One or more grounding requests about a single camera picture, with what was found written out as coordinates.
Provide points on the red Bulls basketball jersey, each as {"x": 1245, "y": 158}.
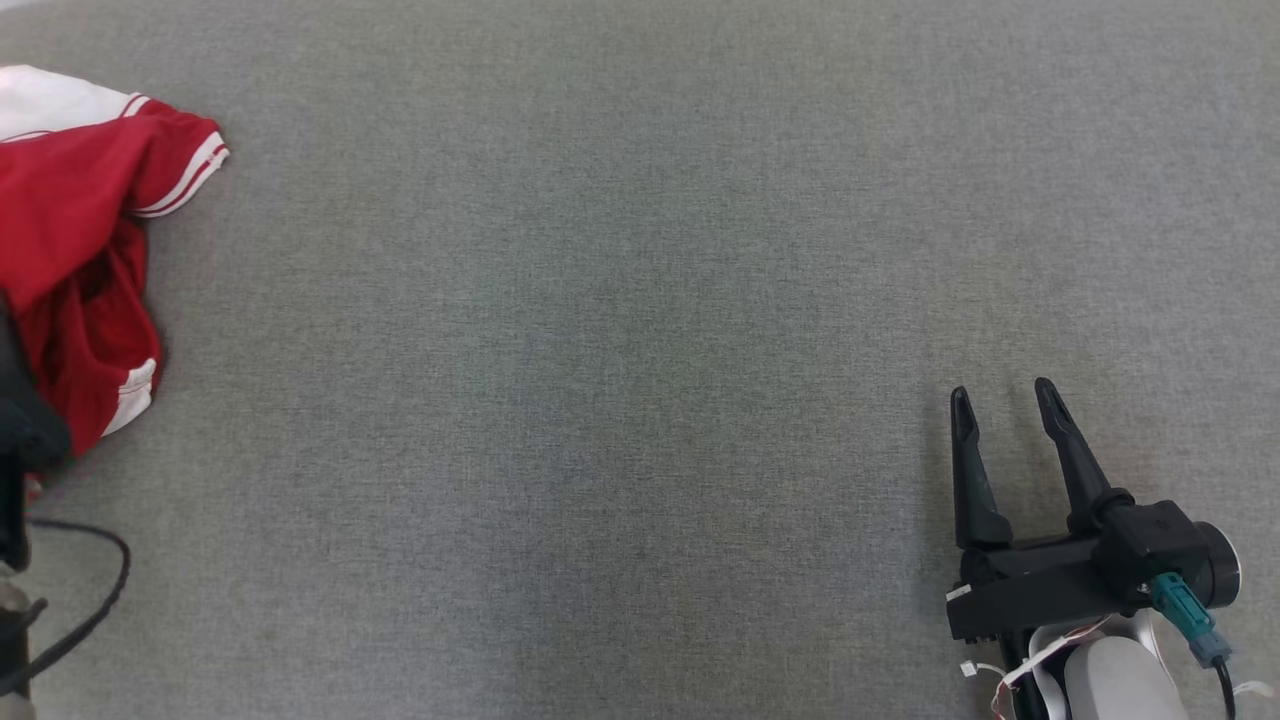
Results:
{"x": 70, "y": 180}

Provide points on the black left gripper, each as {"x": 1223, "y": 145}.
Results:
{"x": 20, "y": 430}

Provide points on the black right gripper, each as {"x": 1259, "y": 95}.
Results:
{"x": 1040, "y": 585}

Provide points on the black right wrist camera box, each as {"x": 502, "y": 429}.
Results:
{"x": 1155, "y": 545}

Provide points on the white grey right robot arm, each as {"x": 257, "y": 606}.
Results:
{"x": 1110, "y": 680}

